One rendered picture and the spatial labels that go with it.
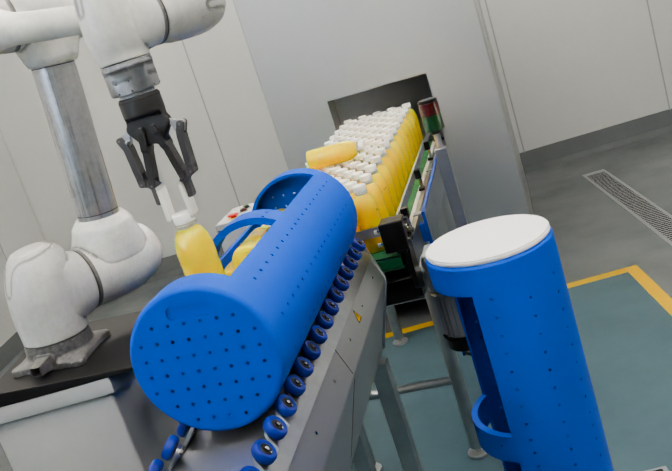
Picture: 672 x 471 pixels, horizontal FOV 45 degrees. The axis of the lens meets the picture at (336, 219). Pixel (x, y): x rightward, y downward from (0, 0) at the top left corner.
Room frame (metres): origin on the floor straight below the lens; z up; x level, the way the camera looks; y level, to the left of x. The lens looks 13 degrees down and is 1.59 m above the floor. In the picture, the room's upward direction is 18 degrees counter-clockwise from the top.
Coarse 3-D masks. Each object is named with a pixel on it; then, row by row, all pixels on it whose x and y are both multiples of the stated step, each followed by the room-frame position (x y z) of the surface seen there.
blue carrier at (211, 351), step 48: (288, 192) 2.18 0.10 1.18; (336, 192) 2.07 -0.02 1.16; (240, 240) 2.03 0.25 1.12; (288, 240) 1.63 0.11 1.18; (336, 240) 1.86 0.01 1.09; (192, 288) 1.34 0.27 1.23; (240, 288) 1.35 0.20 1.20; (288, 288) 1.46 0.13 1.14; (144, 336) 1.37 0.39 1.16; (192, 336) 1.34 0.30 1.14; (240, 336) 1.32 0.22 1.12; (288, 336) 1.36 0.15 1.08; (144, 384) 1.38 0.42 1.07; (192, 384) 1.35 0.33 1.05; (240, 384) 1.33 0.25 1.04
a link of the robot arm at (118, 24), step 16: (80, 0) 1.41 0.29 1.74; (96, 0) 1.40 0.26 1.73; (112, 0) 1.40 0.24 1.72; (128, 0) 1.42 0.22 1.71; (144, 0) 1.44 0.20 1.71; (80, 16) 1.42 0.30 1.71; (96, 16) 1.40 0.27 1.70; (112, 16) 1.40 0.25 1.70; (128, 16) 1.41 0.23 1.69; (144, 16) 1.43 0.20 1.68; (160, 16) 1.45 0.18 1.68; (96, 32) 1.40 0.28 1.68; (112, 32) 1.40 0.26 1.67; (128, 32) 1.40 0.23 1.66; (144, 32) 1.42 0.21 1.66; (160, 32) 1.46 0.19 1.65; (96, 48) 1.41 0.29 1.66; (112, 48) 1.40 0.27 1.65; (128, 48) 1.41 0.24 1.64; (144, 48) 1.43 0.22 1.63; (112, 64) 1.41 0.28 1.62
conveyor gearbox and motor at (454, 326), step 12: (420, 264) 2.31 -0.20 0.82; (432, 288) 2.25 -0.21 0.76; (444, 300) 2.26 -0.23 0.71; (444, 312) 2.27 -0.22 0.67; (456, 312) 2.25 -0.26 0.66; (444, 324) 2.29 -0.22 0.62; (456, 324) 2.25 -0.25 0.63; (444, 336) 2.47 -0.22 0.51; (456, 336) 2.26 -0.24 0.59; (456, 348) 2.26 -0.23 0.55; (468, 348) 2.24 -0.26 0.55
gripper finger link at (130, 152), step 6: (120, 138) 1.45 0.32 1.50; (120, 144) 1.45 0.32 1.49; (132, 144) 1.47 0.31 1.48; (126, 150) 1.45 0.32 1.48; (132, 150) 1.46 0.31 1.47; (126, 156) 1.45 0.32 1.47; (132, 156) 1.45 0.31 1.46; (138, 156) 1.47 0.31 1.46; (132, 162) 1.45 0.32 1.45; (138, 162) 1.46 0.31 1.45; (132, 168) 1.45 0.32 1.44; (138, 168) 1.45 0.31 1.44; (138, 174) 1.45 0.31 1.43; (144, 174) 1.47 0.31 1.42; (138, 180) 1.45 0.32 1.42; (144, 186) 1.45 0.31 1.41
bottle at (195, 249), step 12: (180, 228) 1.43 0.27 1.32; (192, 228) 1.44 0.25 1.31; (204, 228) 1.45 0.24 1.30; (180, 240) 1.43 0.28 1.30; (192, 240) 1.42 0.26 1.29; (204, 240) 1.43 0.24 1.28; (180, 252) 1.43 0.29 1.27; (192, 252) 1.42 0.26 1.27; (204, 252) 1.42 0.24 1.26; (216, 252) 1.45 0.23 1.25; (180, 264) 1.44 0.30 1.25; (192, 264) 1.42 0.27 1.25; (204, 264) 1.42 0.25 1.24; (216, 264) 1.43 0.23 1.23
